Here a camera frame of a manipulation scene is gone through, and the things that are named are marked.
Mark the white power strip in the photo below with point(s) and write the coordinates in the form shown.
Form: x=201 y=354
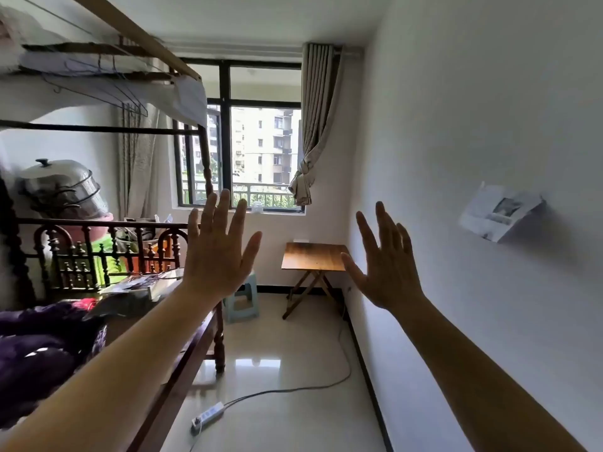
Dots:
x=207 y=416

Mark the stack of magazines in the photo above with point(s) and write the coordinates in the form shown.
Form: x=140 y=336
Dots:
x=136 y=287

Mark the dark wooden bunk bed frame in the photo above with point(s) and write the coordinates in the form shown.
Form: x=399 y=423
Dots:
x=205 y=155

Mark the person's right forearm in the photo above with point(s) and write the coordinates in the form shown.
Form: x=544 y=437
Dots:
x=471 y=386

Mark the green plastic bag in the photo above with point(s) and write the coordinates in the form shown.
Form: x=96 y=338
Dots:
x=110 y=263

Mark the purple blanket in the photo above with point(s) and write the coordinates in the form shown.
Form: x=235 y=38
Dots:
x=37 y=353

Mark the pink plastic basin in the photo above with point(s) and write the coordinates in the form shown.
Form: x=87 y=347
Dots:
x=99 y=232

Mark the small clear cup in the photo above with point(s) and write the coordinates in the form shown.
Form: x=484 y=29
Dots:
x=256 y=208

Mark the white bunk mattress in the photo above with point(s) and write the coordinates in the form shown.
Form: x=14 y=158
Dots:
x=179 y=98

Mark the white paper sheet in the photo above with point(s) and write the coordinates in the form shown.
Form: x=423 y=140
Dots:
x=494 y=211

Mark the person's right hand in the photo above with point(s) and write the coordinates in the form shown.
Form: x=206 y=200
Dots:
x=391 y=277

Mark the sheer beige curtain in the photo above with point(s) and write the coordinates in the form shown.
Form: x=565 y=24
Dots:
x=139 y=174

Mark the steel steamer pot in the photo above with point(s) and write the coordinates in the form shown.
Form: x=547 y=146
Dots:
x=61 y=188

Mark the person's left forearm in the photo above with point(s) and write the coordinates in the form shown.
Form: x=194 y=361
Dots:
x=118 y=381

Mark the light blue plastic stool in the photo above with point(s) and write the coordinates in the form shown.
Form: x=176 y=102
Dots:
x=247 y=289

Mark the beige patterned curtain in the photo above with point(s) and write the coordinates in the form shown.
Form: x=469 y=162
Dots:
x=315 y=112

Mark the person's left hand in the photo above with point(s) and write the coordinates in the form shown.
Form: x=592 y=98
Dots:
x=214 y=258

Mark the wooden folding table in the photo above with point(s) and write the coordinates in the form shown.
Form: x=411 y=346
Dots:
x=311 y=258

